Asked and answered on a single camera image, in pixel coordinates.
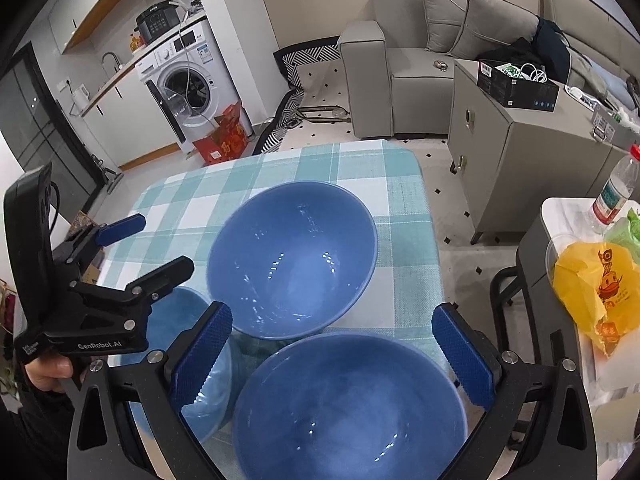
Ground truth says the stick vacuum cleaner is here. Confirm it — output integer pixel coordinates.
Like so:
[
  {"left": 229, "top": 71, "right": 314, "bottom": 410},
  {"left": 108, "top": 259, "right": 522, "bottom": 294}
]
[{"left": 90, "top": 152, "right": 123, "bottom": 193}]

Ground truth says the black box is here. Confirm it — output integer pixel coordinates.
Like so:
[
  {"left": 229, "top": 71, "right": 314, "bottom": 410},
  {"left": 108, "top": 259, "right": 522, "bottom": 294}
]
[{"left": 476, "top": 59, "right": 560, "bottom": 112}]

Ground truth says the brown cardboard box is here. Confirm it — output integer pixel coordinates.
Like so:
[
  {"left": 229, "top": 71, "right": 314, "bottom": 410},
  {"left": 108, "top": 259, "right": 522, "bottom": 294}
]
[{"left": 80, "top": 247, "right": 106, "bottom": 283}]

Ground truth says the black rice cooker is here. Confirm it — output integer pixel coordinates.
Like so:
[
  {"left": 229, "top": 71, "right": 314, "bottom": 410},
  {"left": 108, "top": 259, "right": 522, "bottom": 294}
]
[{"left": 135, "top": 2, "right": 181, "bottom": 43}]

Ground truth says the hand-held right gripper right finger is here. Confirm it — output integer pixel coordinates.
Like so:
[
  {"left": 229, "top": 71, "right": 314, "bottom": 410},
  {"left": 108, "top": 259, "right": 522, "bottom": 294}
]
[{"left": 431, "top": 302, "right": 598, "bottom": 480}]

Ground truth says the green plastic bag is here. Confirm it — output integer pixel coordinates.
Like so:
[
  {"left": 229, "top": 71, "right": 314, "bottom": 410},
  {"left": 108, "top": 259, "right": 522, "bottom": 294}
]
[{"left": 602, "top": 207, "right": 640, "bottom": 256}]

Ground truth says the grey cushion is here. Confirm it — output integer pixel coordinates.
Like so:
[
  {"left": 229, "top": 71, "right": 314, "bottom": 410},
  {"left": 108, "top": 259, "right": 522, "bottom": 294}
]
[
  {"left": 447, "top": 0, "right": 541, "bottom": 58},
  {"left": 416, "top": 0, "right": 473, "bottom": 53}
]

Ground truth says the grey side table white top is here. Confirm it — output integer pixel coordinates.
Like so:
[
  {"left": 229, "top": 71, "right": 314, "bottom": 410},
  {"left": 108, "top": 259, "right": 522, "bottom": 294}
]
[{"left": 515, "top": 197, "right": 640, "bottom": 461}]

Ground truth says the black glass door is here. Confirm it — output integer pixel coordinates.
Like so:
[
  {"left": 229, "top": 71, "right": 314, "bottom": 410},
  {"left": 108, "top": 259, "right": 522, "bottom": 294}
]
[{"left": 0, "top": 42, "right": 98, "bottom": 211}]

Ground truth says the white cable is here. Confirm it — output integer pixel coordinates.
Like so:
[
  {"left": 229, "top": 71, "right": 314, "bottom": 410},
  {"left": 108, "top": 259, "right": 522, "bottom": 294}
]
[{"left": 517, "top": 62, "right": 548, "bottom": 83}]

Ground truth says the blue bowl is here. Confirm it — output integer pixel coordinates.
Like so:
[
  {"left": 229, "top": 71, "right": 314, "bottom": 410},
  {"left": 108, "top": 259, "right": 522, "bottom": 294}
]
[
  {"left": 127, "top": 285, "right": 233, "bottom": 443},
  {"left": 232, "top": 332, "right": 470, "bottom": 480},
  {"left": 206, "top": 182, "right": 379, "bottom": 341}
]

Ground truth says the grey sofa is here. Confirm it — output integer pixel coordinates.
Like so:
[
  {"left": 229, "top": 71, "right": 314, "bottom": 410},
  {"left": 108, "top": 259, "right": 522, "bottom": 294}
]
[{"left": 337, "top": 0, "right": 640, "bottom": 141}]

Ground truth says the white wall cabinet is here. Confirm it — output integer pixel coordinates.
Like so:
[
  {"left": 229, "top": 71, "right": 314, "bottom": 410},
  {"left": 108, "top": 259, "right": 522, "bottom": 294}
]
[{"left": 47, "top": 0, "right": 193, "bottom": 56}]

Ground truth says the white kitchen counter cabinet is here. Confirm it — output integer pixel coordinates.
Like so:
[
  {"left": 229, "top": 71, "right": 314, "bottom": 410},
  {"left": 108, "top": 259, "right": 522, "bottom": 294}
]
[{"left": 70, "top": 45, "right": 181, "bottom": 171}]

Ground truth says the person's left hand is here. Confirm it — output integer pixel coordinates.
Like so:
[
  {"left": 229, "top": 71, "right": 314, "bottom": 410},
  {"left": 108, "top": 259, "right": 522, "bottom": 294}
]
[{"left": 22, "top": 352, "right": 76, "bottom": 391}]

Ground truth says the person's left forearm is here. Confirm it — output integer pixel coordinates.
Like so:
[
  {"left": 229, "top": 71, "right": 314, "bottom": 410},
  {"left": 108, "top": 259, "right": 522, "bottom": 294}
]
[{"left": 7, "top": 385, "right": 81, "bottom": 480}]

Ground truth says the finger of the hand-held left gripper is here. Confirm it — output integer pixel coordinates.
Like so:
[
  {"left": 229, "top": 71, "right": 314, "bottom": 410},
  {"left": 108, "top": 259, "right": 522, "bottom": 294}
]
[
  {"left": 67, "top": 255, "right": 196, "bottom": 332},
  {"left": 52, "top": 213, "right": 147, "bottom": 267}
]

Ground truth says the white washing machine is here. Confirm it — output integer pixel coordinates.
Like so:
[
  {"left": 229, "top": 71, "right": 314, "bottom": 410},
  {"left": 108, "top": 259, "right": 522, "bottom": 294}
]
[{"left": 137, "top": 20, "right": 253, "bottom": 153}]

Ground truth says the yellow plastic bag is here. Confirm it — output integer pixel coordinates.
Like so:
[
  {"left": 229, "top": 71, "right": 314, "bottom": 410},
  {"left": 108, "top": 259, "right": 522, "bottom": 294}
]
[{"left": 552, "top": 241, "right": 640, "bottom": 358}]

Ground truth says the red cardboard box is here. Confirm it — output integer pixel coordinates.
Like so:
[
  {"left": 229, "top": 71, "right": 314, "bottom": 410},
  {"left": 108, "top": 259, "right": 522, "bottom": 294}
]
[{"left": 192, "top": 101, "right": 251, "bottom": 167}]

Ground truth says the black white patterned rug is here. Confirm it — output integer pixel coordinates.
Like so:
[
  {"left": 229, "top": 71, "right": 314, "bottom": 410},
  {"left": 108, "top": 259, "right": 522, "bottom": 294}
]
[{"left": 250, "top": 37, "right": 361, "bottom": 156}]

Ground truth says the dark jacket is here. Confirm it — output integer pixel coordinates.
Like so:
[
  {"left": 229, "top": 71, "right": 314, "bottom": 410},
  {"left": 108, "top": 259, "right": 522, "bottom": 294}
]
[{"left": 475, "top": 19, "right": 573, "bottom": 83}]

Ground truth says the black folded metal stand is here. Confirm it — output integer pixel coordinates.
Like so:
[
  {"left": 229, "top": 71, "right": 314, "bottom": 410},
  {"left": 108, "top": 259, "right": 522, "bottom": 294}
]
[{"left": 297, "top": 104, "right": 351, "bottom": 123}]

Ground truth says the white printed carton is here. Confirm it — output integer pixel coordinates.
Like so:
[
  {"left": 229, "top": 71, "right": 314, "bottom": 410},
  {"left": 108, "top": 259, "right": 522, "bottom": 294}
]
[{"left": 590, "top": 109, "right": 640, "bottom": 147}]

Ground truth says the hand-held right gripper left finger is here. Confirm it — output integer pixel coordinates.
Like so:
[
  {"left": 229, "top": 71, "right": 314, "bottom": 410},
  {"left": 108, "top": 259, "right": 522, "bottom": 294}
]
[{"left": 67, "top": 301, "right": 234, "bottom": 480}]

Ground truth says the teal checked tablecloth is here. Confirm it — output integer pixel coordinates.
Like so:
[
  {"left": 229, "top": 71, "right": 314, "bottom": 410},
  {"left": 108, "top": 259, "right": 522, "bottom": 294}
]
[{"left": 92, "top": 139, "right": 446, "bottom": 480}]

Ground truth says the plastic water bottle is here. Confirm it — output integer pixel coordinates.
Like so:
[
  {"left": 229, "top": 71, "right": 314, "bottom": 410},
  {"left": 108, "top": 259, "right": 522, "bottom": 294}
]
[{"left": 591, "top": 144, "right": 640, "bottom": 226}]

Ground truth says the grey cabinet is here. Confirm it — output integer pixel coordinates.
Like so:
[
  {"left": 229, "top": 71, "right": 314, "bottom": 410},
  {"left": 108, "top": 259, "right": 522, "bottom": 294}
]
[{"left": 446, "top": 58, "right": 636, "bottom": 246}]

